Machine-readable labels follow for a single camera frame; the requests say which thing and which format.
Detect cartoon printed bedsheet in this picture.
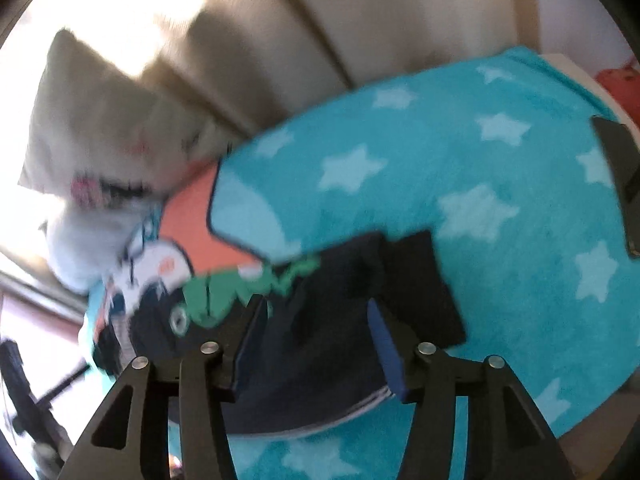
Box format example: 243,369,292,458
80,162,321,361

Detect black angular object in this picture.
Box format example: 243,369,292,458
591,116,640,257

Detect beige pillow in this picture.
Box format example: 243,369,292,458
17,27,236,201

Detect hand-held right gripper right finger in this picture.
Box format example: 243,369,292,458
367,298,573,480

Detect white pillow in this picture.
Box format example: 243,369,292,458
40,199,166,297

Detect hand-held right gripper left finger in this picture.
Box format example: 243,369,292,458
57,294,268,480

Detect black metal frame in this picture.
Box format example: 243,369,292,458
0,339,92,463

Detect beige padded headboard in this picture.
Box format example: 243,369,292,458
125,0,551,137

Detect turquoise star blanket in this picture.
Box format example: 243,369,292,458
85,45,640,480

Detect dark navy pants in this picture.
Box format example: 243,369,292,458
95,231,468,437

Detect red object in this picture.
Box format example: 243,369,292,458
595,66,640,111

